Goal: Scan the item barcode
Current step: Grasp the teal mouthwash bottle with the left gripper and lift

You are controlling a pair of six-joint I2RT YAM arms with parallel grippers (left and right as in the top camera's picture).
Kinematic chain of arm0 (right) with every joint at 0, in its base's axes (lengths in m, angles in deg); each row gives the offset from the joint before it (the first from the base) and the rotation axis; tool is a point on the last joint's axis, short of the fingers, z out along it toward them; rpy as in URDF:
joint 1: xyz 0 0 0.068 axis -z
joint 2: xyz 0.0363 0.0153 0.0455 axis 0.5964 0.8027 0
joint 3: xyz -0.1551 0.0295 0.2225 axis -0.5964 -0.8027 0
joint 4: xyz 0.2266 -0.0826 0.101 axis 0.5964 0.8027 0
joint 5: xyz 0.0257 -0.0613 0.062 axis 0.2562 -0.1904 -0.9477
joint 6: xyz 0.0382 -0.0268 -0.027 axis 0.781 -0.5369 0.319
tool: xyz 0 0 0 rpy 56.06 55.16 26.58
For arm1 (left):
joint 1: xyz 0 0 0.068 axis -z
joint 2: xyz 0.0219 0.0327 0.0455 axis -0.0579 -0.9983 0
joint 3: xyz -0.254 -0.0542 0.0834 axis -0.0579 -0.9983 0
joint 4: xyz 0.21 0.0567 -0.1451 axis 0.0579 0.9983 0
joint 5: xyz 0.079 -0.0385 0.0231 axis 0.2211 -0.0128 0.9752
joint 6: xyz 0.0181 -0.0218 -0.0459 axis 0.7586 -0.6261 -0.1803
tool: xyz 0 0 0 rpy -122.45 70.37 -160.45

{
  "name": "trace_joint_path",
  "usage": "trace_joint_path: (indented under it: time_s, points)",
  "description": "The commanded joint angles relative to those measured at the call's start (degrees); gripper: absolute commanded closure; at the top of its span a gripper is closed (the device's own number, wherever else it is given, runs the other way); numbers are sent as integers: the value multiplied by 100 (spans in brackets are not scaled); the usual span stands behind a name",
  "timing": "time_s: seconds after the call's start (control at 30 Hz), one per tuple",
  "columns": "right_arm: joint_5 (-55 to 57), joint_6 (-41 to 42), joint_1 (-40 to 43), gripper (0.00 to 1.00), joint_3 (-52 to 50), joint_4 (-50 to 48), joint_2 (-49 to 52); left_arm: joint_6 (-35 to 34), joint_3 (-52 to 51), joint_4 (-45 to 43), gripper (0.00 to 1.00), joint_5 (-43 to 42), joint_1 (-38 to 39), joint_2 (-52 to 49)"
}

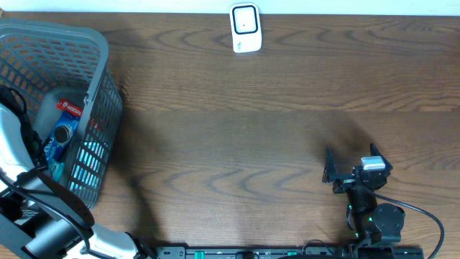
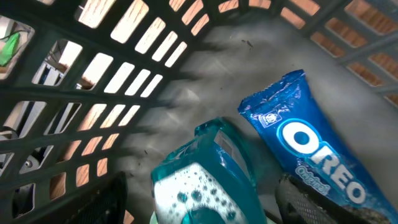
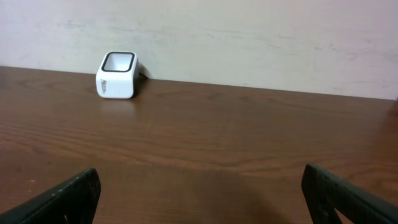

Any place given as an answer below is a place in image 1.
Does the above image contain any grey plastic shopping basket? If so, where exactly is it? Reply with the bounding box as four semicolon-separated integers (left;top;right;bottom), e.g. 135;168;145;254
1;19;122;208

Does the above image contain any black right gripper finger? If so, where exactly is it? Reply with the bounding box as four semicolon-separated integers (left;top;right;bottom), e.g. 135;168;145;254
369;142;390;166
323;148;337;177

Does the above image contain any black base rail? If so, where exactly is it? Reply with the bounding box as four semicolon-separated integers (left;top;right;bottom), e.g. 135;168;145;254
155;245;424;259

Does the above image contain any blue Oreo cookie pack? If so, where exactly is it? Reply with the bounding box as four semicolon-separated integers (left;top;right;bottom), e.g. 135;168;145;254
44;111;81;163

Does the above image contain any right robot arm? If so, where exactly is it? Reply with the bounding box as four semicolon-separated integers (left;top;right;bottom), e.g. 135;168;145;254
322;144;405;258

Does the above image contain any white barcode scanner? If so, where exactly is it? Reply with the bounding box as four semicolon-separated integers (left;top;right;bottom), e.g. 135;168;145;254
229;3;262;53

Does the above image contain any blue mouthwash bottle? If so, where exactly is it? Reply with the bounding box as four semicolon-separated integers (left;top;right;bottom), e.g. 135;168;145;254
49;161;65;182

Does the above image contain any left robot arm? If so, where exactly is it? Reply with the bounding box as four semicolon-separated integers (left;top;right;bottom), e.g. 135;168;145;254
1;86;157;258

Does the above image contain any red Nescafe coffee stick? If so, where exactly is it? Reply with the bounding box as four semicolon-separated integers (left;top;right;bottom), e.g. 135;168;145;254
56;98;83;117

